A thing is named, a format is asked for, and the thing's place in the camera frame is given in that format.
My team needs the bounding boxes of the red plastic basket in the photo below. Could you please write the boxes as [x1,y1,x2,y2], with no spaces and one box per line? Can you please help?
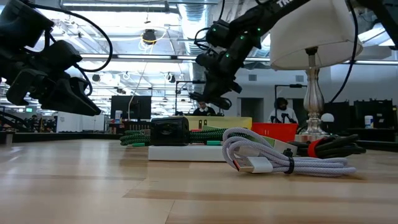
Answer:
[251,122,299,143]

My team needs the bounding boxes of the silver ventilation duct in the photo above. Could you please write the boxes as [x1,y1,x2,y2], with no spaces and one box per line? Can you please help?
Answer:
[178,2,213,94]

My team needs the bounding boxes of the black metal stand frame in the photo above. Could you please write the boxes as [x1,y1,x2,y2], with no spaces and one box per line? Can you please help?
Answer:
[274,83,307,124]
[175,80,206,116]

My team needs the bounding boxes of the long ceiling light bar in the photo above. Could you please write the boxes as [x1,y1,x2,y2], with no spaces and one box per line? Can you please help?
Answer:
[80,54,271,62]

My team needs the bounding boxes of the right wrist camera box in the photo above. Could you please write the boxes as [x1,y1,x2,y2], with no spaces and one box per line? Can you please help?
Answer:
[205,19,233,48]

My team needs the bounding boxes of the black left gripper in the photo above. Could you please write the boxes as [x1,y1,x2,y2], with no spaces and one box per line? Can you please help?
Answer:
[5,60,102,117]

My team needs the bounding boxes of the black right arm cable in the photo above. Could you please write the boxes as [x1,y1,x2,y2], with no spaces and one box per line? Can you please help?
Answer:
[329,0,359,103]

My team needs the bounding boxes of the silver table lamp white shade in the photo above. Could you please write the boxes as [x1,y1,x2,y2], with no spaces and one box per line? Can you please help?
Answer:
[269,0,364,139]

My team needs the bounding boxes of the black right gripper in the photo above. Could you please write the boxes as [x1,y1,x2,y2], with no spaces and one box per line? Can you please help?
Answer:
[189,45,247,111]

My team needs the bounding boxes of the black table frame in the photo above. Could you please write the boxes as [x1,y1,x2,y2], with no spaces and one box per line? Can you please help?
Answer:
[0,130,398,153]

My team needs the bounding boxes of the black cable bundle red strap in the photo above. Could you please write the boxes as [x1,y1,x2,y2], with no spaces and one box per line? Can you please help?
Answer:
[287,133,368,159]

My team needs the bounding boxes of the black wall charger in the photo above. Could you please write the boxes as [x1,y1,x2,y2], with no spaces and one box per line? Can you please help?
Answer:
[150,116,191,147]

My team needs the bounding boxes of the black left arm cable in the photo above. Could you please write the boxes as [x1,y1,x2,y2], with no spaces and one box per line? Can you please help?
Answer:
[29,2,114,73]

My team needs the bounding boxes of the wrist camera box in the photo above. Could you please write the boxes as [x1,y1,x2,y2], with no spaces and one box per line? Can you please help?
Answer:
[34,39,83,77]
[205,19,233,48]

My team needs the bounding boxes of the yellow plastic bin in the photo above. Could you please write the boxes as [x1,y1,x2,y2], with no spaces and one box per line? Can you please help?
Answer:
[183,116,253,131]

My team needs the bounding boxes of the black computer monitor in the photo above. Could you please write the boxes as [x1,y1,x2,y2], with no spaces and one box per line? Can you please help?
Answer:
[110,95,152,121]

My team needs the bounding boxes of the black ceiling-hung camera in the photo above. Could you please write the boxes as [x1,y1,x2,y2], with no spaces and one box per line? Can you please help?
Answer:
[142,29,157,45]

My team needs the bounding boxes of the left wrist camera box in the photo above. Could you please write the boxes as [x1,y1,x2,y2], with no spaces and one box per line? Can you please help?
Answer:
[34,39,83,77]

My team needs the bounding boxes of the black plastic basket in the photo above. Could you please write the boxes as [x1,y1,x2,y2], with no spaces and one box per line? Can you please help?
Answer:
[123,120,152,132]

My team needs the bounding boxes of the white braided USB cable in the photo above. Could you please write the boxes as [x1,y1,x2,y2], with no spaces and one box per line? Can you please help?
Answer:
[221,127,357,178]

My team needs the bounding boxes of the black equipment cabinets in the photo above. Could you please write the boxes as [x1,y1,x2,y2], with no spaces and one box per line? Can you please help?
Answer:
[323,99,398,130]

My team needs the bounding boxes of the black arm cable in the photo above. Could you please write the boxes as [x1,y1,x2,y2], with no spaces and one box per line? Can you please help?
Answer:
[329,0,359,103]
[29,2,114,73]

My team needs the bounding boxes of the person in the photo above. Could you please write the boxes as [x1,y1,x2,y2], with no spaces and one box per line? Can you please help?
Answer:
[192,101,217,117]
[267,97,299,124]

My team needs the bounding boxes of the green black braided cable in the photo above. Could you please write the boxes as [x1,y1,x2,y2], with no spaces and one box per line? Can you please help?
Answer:
[119,128,249,147]

